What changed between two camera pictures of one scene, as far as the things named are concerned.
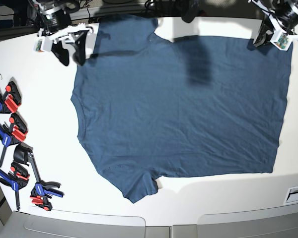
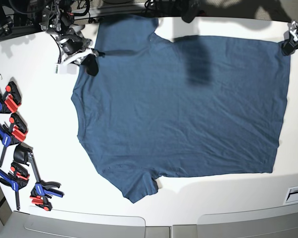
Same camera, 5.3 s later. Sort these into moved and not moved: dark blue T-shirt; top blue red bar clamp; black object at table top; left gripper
Moved: left gripper
Not moved: black object at table top; dark blue T-shirt; top blue red bar clamp
